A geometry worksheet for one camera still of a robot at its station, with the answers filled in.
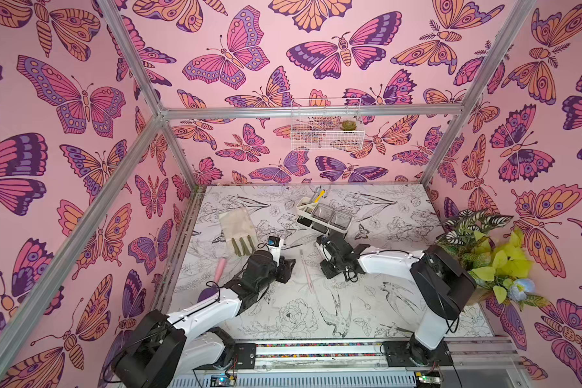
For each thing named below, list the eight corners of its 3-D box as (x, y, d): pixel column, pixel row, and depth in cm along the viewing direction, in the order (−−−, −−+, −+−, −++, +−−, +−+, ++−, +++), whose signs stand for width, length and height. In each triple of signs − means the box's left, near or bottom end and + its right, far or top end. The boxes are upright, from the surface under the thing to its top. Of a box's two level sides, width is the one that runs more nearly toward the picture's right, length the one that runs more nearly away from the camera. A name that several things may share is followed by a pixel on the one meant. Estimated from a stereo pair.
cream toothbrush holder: (291, 223, 109) (290, 206, 100) (300, 210, 113) (300, 193, 105) (340, 245, 101) (344, 229, 92) (348, 230, 106) (352, 214, 97)
